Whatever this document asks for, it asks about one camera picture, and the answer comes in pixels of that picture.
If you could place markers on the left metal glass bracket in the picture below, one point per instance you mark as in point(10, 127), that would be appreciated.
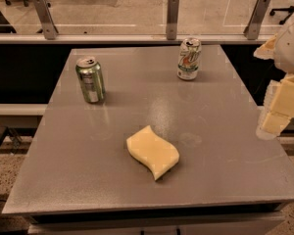
point(48, 28)

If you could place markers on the right metal glass bracket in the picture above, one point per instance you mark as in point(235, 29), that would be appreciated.
point(252, 30)

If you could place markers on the middle metal glass bracket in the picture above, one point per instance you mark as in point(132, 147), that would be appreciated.
point(172, 18)

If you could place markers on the glass barrier panel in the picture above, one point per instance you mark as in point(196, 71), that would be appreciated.
point(149, 17)

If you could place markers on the yellow wavy sponge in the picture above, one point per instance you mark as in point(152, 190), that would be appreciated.
point(157, 154)

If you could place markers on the white 7up can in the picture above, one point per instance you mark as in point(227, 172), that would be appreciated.
point(189, 58)

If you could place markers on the metal glass bracket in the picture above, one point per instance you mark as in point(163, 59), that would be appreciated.
point(172, 18)
point(48, 28)
point(252, 30)

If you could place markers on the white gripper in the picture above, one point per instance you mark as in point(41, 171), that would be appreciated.
point(292, 51)

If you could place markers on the green soda can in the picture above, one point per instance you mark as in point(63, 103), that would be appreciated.
point(90, 77)

